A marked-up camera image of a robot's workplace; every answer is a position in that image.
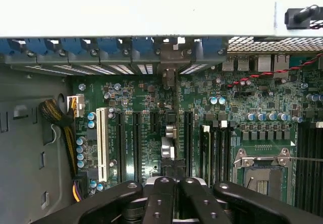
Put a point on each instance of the thin metal locking lever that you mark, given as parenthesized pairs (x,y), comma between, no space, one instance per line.
(308,160)

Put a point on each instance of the CPU socket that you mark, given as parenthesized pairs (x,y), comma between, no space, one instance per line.
(262,183)

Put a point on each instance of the white power connector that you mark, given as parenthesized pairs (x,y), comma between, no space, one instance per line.
(79,105)

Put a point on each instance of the long black expansion slot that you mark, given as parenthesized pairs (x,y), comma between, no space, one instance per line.
(120,145)
(189,143)
(137,145)

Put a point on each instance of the open black PC case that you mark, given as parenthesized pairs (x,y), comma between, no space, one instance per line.
(25,95)

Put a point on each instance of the black RAM slot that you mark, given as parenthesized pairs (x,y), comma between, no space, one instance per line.
(206,128)
(321,163)
(215,153)
(315,163)
(228,153)
(221,153)
(308,163)
(301,163)

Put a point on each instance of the short black expansion slot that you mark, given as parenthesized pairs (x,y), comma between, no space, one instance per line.
(154,121)

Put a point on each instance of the green motherboard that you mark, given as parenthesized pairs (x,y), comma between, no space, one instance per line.
(196,100)

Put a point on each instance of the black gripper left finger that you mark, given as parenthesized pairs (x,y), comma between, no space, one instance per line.
(161,203)

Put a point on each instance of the black intrusion switch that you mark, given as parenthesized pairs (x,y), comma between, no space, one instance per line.
(294,19)

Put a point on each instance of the white expansion slot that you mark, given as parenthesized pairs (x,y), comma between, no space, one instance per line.
(102,143)

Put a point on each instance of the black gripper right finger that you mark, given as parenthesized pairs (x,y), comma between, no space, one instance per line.
(199,198)

